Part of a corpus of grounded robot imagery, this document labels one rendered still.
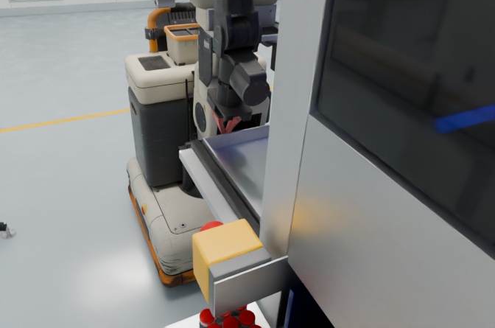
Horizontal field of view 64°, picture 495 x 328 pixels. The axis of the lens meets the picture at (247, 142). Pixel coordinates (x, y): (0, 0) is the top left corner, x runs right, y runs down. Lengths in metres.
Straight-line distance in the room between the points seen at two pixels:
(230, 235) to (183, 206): 1.18
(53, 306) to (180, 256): 0.54
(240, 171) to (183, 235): 0.75
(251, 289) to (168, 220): 1.14
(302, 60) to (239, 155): 0.54
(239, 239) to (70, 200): 1.81
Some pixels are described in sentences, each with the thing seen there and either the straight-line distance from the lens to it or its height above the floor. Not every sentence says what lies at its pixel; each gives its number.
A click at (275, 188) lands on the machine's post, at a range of 0.45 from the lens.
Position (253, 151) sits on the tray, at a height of 0.88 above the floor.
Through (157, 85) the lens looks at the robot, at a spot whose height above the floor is 0.77.
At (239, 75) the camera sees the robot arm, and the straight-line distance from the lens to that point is 0.74.
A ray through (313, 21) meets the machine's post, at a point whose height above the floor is 1.29.
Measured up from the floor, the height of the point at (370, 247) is 1.14.
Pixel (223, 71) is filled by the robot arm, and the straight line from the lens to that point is 0.78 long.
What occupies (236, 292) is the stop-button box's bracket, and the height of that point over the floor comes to 1.00.
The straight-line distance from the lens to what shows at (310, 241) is 0.42.
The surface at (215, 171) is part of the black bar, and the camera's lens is 0.80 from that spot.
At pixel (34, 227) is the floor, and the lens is 2.14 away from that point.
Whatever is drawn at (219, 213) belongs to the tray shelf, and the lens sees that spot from 0.73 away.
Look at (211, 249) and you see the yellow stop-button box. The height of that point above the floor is 1.03.
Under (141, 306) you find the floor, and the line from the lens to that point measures 1.71.
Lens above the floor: 1.38
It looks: 32 degrees down
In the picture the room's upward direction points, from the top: 3 degrees clockwise
